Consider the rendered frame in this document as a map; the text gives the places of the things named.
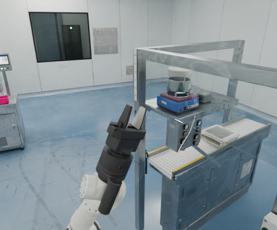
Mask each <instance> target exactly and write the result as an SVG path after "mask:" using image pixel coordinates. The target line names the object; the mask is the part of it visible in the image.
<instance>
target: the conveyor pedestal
mask: <svg viewBox="0 0 277 230"><path fill-rule="evenodd" d="M257 162H258V158H257V157H255V156H252V155H250V154H248V153H246V152H244V151H241V152H239V153H237V154H236V155H234V156H232V157H231V158H229V159H226V160H224V161H222V162H221V163H219V164H220V165H222V166H221V167H220V168H219V167H217V166H216V165H215V166H213V167H211V168H210V169H208V170H206V171H204V172H202V173H200V174H198V175H196V176H195V177H193V178H192V179H190V180H189V181H187V182H186V183H185V182H184V183H182V184H180V185H178V186H175V185H174V184H172V183H171V182H170V181H169V180H167V179H166V178H165V177H163V176H162V190H161V208H160V225H161V226H162V230H197V229H198V228H200V227H201V226H202V225H204V224H205V223H207V222H208V221H209V220H210V219H212V218H213V217H215V216H216V215H217V214H219V213H220V212H221V211H223V210H224V209H226V208H227V207H228V206H230V205H231V204H232V203H234V202H235V201H236V200H238V199H239V198H240V197H242V196H243V195H245V194H246V193H247V192H248V190H249V186H251V185H252V183H253V178H254V175H255V171H256V166H257Z"/></svg>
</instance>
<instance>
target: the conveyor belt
mask: <svg viewBox="0 0 277 230"><path fill-rule="evenodd" d="M198 147H199V148H200V149H202V150H203V151H204V152H205V153H207V154H208V153H210V152H212V151H215V150H217V149H219V148H218V147H216V146H214V145H212V144H210V143H208V142H206V141H204V140H202V139H200V142H199V145H198ZM202 156H203V155H202V154H201V153H200V152H199V151H197V150H196V149H195V148H193V147H192V146H191V147H188V148H186V149H185V150H184V151H182V150H181V151H179V153H178V154H177V152H175V151H173V150H172V149H170V150H167V151H165V152H163V153H160V154H158V155H155V156H153V157H151V158H149V160H148V162H149V163H150V164H151V165H152V166H154V167H155V168H156V169H158V170H159V171H160V172H162V173H163V174H164V175H165V176H167V177H168V178H169V179H170V180H173V179H172V171H173V170H175V169H177V168H179V167H181V166H183V165H185V164H187V163H189V162H191V161H193V160H195V159H197V158H200V157H202Z"/></svg>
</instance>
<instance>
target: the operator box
mask: <svg viewBox="0 0 277 230"><path fill-rule="evenodd" d="M262 227H266V228H267V229H268V230H277V215H275V214H274V213H272V212H270V213H269V214H267V215H266V216H265V217H264V219H263V222H262V226H261V229H262Z"/></svg>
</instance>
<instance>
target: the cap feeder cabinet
mask: <svg viewBox="0 0 277 230"><path fill-rule="evenodd" d="M0 96H7V94H0ZM8 97H9V103H8V104H2V105H0V151H5V150H9V149H14V148H19V147H21V150H24V148H23V147H24V145H25V128H24V124H23V120H22V115H21V110H20V106H19V101H18V97H17V93H11V95H9V96H8Z"/></svg>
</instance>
